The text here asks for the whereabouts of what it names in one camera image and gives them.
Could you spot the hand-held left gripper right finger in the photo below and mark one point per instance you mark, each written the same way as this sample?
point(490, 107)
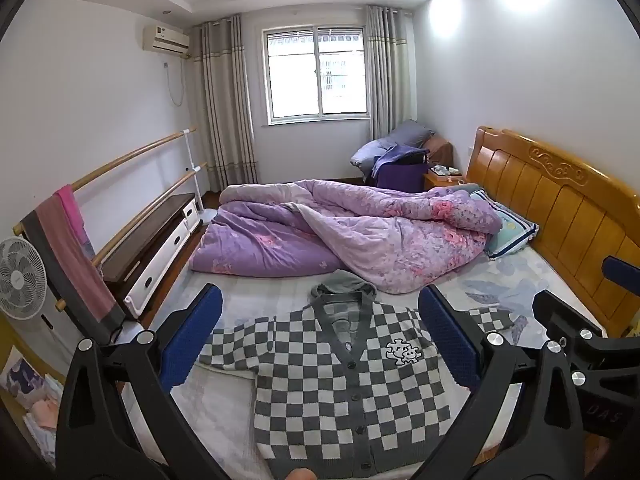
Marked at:
point(450, 337)

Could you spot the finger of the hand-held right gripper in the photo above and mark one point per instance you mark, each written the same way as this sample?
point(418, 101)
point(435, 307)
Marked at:
point(565, 312)
point(622, 270)

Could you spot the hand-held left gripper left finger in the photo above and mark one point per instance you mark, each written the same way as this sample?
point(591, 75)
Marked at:
point(192, 340)

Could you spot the grey white checkered cardigan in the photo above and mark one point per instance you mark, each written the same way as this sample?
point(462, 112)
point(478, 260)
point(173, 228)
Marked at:
point(345, 370)

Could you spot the leaf print bedsheet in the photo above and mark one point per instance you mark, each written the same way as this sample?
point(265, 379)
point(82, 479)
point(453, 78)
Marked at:
point(225, 410)

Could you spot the wooden bed headboard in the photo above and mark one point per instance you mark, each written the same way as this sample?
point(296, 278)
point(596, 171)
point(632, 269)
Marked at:
point(565, 200)

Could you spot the light blue pillow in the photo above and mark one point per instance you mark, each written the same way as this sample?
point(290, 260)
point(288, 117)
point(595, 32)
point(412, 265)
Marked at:
point(510, 230)

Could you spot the dark top white cabinet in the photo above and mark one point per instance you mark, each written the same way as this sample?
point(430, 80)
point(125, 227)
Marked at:
point(150, 245)

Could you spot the grey pink striped towel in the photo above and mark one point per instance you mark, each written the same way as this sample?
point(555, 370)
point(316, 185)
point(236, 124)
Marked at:
point(70, 270)

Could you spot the purple floral quilt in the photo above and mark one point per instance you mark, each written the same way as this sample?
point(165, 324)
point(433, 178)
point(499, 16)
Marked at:
point(350, 230)

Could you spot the wooden nightstand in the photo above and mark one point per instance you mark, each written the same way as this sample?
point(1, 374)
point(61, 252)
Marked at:
point(435, 182)

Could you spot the purple blanket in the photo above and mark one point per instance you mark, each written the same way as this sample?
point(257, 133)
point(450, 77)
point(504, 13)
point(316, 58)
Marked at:
point(400, 175)

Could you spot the pile of folded cloths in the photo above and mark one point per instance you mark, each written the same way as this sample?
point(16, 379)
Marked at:
point(30, 395)

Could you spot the white standing fan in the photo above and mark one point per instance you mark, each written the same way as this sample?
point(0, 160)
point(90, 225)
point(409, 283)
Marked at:
point(20, 280)

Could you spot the brown armchair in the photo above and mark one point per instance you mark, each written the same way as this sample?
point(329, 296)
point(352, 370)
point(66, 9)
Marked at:
point(441, 150)

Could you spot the wooden double bar rack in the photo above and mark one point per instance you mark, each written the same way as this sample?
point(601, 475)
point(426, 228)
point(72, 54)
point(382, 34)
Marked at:
point(135, 152)

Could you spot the grey beige curtain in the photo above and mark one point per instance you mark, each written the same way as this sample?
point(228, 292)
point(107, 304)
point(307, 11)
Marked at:
point(387, 70)
point(225, 110)

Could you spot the white framed window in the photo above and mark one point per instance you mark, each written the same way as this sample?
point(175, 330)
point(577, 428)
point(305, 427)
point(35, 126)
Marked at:
point(300, 75)

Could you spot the white wall air conditioner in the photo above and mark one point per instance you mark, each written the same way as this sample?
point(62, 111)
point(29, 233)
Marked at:
point(165, 40)

